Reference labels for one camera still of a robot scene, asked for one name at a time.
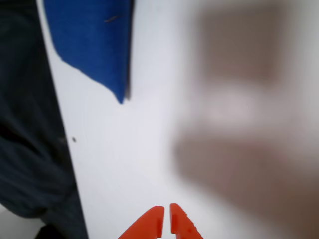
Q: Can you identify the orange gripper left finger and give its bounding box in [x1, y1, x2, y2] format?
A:
[117, 205, 165, 239]

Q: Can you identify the blue fabric bean bag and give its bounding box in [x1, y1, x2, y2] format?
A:
[43, 0, 134, 104]

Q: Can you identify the person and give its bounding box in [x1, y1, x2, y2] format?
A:
[0, 0, 90, 239]

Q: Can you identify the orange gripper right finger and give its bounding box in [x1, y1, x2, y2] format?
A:
[170, 203, 204, 239]

